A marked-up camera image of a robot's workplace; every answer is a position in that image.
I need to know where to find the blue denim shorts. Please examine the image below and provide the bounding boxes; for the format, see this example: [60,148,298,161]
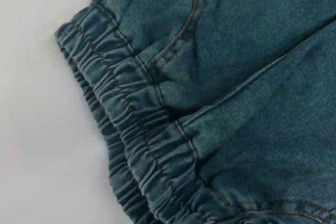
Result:
[54,0,336,224]

